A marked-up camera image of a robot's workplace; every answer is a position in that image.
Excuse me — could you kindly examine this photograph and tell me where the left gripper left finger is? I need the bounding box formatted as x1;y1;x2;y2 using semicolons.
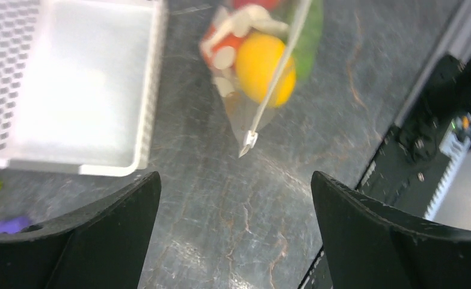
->
0;172;161;288

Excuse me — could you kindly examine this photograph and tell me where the green toy cabbage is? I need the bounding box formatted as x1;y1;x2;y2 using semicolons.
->
292;0;324;82

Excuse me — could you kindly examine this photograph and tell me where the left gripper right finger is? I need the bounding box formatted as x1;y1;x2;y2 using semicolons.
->
311;171;471;288

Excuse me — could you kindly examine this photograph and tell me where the white toy garlic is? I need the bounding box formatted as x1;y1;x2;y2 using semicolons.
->
212;4;289;40

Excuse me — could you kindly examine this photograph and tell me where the white perforated plastic basket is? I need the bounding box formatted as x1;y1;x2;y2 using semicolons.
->
0;1;167;176

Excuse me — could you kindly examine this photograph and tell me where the clear dotted zip bag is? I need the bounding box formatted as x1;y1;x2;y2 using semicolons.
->
199;1;324;156

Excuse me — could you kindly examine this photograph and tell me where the yellow toy lemon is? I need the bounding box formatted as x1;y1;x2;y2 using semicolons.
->
235;32;296;107

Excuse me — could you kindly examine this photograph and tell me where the white cable duct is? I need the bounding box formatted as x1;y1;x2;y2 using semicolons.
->
424;131;471;221

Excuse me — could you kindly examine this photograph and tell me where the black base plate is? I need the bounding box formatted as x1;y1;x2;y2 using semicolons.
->
298;54;471;289

